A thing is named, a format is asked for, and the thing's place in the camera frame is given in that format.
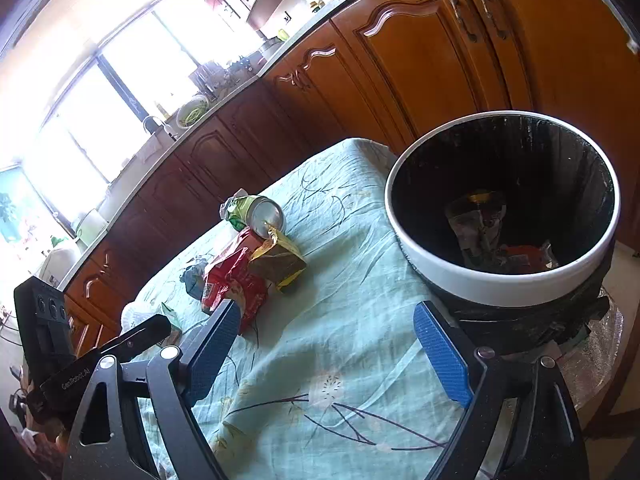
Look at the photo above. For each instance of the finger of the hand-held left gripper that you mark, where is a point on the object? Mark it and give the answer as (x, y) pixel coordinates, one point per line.
(142, 332)

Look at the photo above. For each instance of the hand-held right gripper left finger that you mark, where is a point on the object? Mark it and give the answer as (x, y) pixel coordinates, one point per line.
(215, 342)

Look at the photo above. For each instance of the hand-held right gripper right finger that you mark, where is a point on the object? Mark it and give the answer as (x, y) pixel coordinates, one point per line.
(442, 355)

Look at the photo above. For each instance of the blue wrapper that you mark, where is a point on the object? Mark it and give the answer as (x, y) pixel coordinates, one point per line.
(192, 280)

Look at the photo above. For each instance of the red snack packet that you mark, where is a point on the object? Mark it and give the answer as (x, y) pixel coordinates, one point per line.
(225, 275)

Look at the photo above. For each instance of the white round waste bin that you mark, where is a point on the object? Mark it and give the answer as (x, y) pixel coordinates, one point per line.
(450, 280)

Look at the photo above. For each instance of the olive yellow snack packet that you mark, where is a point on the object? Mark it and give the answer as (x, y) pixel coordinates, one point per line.
(277, 265)

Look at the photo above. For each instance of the crushed green drink can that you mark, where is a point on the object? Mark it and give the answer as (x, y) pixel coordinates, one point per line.
(250, 210)

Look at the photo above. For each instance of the white trash bin black liner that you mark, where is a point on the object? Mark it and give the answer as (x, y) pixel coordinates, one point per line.
(550, 185)

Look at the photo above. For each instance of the white kitchen appliance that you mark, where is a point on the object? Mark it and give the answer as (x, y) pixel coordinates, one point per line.
(57, 265)

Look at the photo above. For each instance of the pale green container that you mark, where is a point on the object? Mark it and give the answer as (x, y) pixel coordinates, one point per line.
(92, 227)

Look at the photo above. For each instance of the clear printed plastic wrapper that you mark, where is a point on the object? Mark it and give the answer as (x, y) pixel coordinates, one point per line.
(475, 230)

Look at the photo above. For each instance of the orange wrapper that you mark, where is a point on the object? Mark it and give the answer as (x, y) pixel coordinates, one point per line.
(525, 255)

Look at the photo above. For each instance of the pale green floral tablecloth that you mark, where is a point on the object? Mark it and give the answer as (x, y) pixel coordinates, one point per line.
(340, 270)

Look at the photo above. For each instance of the clear plastic table cover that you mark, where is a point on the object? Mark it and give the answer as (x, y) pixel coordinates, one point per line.
(600, 355)

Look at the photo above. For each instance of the metal sink faucet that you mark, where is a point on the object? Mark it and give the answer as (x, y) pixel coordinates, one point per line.
(170, 130)

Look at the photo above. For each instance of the white colander with greens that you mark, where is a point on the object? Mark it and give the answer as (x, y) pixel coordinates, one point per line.
(192, 110)

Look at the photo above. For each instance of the dark utensil rack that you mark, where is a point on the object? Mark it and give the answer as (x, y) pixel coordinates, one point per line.
(220, 72)

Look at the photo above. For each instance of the kitchen window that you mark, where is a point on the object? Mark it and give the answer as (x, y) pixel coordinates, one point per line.
(130, 60)

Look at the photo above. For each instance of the wooden base kitchen cabinets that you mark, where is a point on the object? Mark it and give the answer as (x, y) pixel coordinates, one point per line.
(400, 70)

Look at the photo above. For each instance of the pale pot with lid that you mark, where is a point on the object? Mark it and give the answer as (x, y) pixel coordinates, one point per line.
(270, 49)

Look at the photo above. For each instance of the grey kitchen countertop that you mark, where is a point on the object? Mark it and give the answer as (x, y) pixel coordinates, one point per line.
(295, 40)

